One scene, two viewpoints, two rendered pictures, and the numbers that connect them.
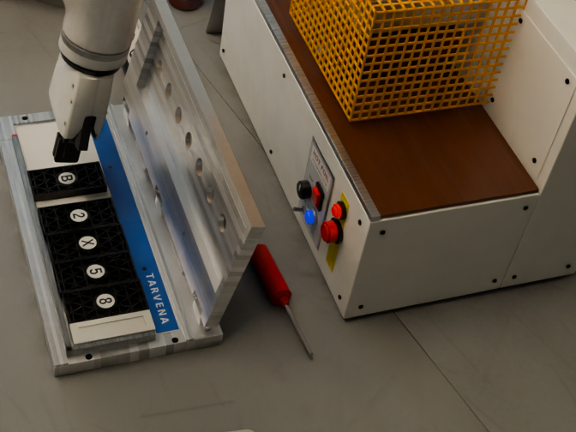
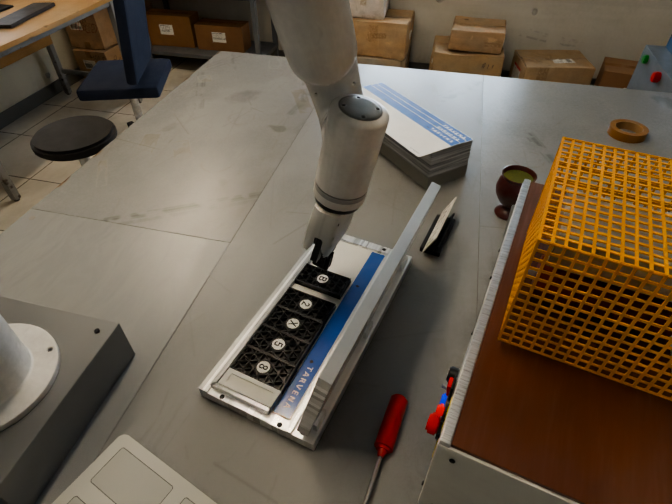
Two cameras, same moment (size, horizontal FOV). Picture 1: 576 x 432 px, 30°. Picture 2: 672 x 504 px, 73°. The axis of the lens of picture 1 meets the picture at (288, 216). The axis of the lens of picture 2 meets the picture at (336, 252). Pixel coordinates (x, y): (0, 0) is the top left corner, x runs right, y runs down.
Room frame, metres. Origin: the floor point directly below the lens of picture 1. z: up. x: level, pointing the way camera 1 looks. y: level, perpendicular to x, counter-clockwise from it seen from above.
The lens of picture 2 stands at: (0.66, -0.20, 1.58)
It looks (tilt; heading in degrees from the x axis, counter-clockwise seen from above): 43 degrees down; 53
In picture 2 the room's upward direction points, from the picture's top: straight up
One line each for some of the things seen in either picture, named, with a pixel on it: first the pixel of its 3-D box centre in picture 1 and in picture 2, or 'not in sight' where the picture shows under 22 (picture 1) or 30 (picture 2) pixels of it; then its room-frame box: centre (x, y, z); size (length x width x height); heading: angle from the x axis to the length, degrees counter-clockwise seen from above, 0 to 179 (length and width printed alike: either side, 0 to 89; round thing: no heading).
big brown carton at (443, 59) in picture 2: not in sight; (464, 67); (3.65, 2.11, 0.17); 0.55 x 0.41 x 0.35; 129
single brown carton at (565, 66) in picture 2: not in sight; (547, 77); (4.04, 1.61, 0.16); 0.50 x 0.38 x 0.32; 140
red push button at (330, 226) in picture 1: (330, 231); (434, 424); (0.93, -0.06, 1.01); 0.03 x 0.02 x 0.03; 27
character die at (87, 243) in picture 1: (87, 245); (293, 325); (0.90, 0.24, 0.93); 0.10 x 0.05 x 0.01; 117
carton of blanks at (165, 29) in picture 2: not in sight; (173, 28); (2.05, 4.03, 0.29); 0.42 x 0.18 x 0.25; 133
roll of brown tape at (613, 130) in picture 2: not in sight; (627, 130); (2.09, 0.27, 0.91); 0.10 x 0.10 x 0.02
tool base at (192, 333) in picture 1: (100, 219); (319, 314); (0.96, 0.24, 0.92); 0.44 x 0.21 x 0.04; 27
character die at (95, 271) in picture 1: (95, 274); (278, 346); (0.86, 0.22, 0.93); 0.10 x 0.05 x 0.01; 117
